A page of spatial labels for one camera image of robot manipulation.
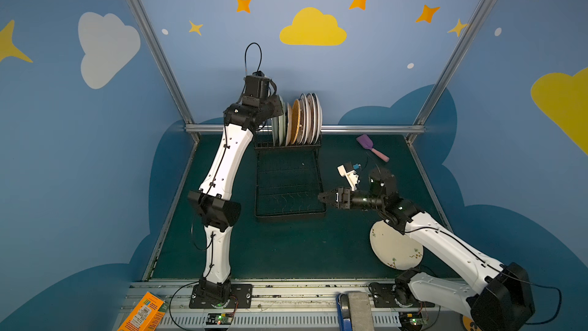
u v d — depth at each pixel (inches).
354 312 27.4
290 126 31.7
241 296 29.6
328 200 26.1
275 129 31.2
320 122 32.7
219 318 28.1
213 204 19.4
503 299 15.6
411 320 28.1
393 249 33.0
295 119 31.6
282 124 31.0
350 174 27.3
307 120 31.0
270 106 27.8
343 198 25.6
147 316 26.4
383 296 29.0
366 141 47.1
